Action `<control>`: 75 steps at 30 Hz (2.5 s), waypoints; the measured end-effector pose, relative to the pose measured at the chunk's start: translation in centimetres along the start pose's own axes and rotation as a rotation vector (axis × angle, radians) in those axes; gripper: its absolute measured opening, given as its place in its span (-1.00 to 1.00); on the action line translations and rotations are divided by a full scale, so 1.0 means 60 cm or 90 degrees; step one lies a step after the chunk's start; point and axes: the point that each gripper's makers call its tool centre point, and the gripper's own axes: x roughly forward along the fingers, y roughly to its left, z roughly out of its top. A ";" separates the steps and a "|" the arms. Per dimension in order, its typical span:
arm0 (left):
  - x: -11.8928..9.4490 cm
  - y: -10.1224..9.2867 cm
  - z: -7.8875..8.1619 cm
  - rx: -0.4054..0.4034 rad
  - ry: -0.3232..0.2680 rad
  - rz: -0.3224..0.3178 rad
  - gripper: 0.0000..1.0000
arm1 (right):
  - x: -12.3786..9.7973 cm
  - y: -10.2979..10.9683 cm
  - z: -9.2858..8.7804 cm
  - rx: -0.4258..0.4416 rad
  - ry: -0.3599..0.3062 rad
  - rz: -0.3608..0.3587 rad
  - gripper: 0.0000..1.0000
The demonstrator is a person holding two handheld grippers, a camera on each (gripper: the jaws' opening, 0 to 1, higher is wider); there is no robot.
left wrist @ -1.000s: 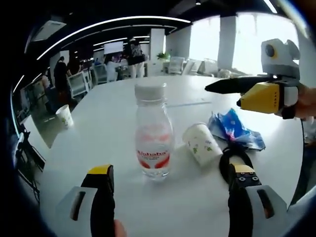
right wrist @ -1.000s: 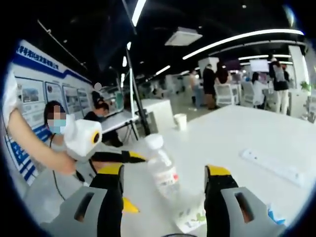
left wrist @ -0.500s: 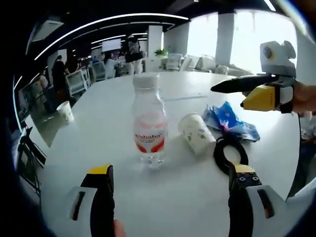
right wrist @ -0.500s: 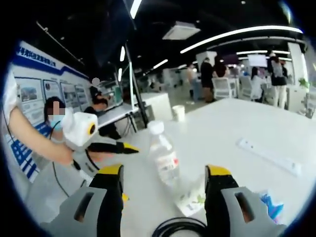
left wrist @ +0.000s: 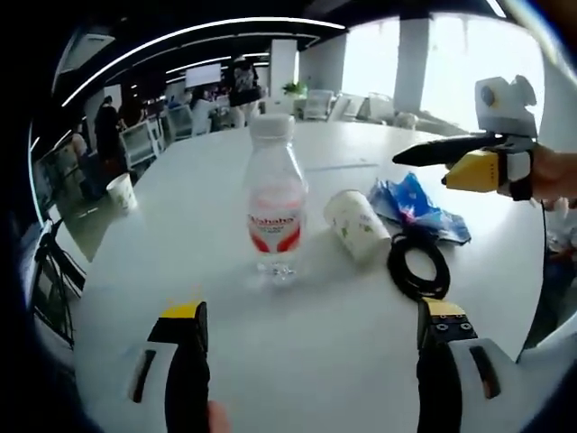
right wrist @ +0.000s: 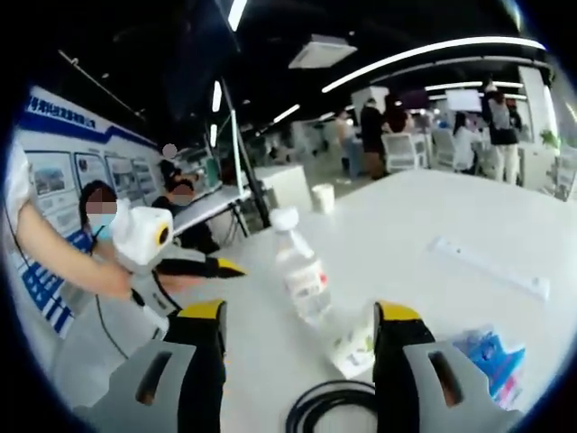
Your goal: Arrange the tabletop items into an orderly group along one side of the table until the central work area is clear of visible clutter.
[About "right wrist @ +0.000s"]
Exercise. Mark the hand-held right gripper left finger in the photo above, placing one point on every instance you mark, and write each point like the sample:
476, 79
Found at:
198, 361

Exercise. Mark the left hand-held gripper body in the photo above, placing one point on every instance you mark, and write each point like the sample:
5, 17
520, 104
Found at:
140, 234

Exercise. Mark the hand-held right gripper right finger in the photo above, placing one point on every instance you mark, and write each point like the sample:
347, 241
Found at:
396, 356

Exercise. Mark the printed white paper cup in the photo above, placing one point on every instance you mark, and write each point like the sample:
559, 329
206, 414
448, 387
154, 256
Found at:
351, 347

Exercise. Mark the blue tissue packet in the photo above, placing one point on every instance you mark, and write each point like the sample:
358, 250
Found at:
491, 361

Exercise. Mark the clear plastic bag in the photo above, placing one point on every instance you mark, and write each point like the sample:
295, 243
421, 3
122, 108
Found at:
299, 270

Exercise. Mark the person's left hand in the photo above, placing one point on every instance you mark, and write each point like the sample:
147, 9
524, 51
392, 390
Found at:
115, 282

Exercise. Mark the white side desk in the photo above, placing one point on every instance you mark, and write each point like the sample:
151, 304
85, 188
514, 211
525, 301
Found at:
212, 200

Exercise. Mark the black stand pole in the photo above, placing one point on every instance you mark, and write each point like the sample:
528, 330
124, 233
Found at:
261, 207

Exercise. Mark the white cabinet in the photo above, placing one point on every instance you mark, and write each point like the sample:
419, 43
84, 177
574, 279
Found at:
284, 189

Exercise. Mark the white built-in socket strip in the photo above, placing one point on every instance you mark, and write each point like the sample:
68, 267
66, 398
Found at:
487, 266

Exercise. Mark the person's white shirt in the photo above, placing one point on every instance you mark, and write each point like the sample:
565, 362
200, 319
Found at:
15, 180

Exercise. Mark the white table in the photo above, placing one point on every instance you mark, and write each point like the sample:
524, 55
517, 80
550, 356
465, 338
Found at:
405, 216

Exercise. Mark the plain white paper cup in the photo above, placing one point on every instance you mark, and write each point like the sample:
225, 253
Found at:
323, 198

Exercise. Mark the white mesh office chair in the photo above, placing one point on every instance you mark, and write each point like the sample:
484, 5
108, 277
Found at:
401, 151
444, 146

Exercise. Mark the ceiling air vent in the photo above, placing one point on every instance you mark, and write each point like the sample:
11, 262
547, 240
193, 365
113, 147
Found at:
322, 50

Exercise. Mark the white screen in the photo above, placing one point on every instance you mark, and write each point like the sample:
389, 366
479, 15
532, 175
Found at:
464, 100

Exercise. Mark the green potted plant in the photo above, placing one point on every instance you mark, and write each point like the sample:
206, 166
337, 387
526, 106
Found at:
550, 139

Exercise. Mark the long ceiling light strip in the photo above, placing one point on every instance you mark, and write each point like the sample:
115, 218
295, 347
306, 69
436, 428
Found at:
428, 49

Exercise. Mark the blue and white wall poster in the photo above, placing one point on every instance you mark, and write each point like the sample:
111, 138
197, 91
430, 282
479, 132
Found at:
58, 180

